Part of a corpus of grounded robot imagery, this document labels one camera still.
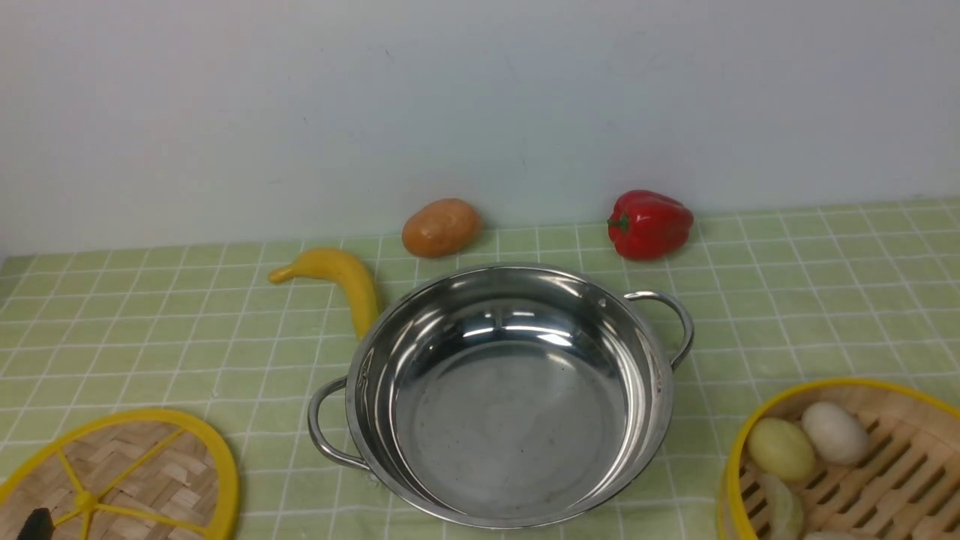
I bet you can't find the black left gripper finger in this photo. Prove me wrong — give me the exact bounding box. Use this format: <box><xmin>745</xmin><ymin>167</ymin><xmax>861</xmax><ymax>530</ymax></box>
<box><xmin>16</xmin><ymin>507</ymin><xmax>56</xmax><ymax>540</ymax></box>

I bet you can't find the yellow bamboo steamer lid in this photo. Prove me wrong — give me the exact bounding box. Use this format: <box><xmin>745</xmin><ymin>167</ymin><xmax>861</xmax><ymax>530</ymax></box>
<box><xmin>1</xmin><ymin>408</ymin><xmax>241</xmax><ymax>539</ymax></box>

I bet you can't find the yellow bamboo steamer basket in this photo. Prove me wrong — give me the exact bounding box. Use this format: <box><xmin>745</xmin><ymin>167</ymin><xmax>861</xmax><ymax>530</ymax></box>
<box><xmin>715</xmin><ymin>379</ymin><xmax>959</xmax><ymax>539</ymax></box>

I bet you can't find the stainless steel pot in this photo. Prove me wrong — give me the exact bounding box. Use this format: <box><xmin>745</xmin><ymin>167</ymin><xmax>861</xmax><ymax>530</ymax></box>
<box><xmin>307</xmin><ymin>263</ymin><xmax>694</xmax><ymax>530</ymax></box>

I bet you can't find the yellow banana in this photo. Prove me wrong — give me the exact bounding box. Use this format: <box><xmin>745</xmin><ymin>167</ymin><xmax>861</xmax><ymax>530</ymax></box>
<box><xmin>268</xmin><ymin>248</ymin><xmax>381</xmax><ymax>341</ymax></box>

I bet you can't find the red bell pepper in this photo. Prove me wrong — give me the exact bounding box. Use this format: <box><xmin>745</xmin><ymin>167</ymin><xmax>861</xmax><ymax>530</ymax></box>
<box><xmin>607</xmin><ymin>189</ymin><xmax>694</xmax><ymax>261</ymax></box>

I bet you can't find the green dumpling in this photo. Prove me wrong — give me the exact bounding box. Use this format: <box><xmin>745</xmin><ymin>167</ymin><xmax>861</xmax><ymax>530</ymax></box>
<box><xmin>758</xmin><ymin>474</ymin><xmax>805</xmax><ymax>539</ymax></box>

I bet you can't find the green checkered tablecloth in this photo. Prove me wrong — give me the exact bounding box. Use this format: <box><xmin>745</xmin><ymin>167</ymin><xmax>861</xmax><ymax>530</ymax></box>
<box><xmin>1</xmin><ymin>199</ymin><xmax>959</xmax><ymax>539</ymax></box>

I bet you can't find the white round bun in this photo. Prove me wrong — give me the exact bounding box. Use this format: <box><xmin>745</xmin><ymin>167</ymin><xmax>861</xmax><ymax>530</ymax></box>
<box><xmin>801</xmin><ymin>402</ymin><xmax>870</xmax><ymax>465</ymax></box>

